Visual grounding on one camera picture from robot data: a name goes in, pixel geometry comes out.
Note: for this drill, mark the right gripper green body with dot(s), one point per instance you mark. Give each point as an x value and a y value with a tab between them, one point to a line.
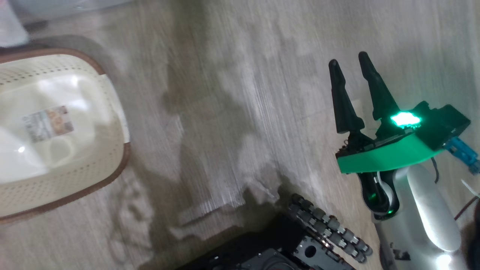
382	157

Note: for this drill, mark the roller omni wheel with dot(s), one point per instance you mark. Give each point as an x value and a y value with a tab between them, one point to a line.
330	228

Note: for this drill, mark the paper label inside basket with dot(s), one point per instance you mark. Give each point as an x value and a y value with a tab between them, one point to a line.
47	123

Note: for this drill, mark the black robot wheeled base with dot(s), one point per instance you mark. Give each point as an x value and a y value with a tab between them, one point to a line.
262	251

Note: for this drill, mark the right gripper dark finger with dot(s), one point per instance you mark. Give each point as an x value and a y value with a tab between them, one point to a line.
345	105
378	93

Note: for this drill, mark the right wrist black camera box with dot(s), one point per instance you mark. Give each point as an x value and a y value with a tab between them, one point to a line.
444	123

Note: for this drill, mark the cream perforated laundry basket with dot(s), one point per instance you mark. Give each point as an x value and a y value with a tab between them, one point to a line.
56	172

